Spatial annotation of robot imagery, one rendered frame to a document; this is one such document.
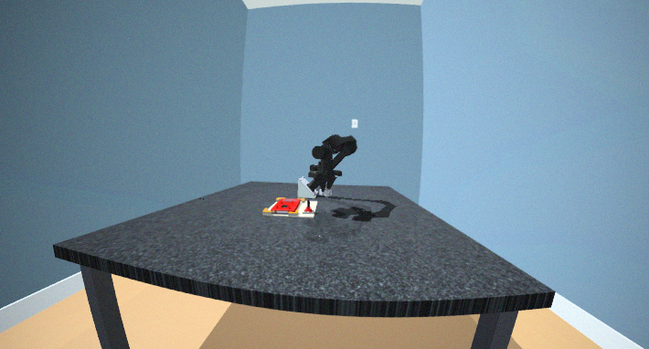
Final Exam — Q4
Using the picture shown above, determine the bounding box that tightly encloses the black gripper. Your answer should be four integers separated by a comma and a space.
308, 159, 342, 192

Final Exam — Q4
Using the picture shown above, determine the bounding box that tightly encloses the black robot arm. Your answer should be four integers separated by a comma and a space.
307, 134, 357, 192

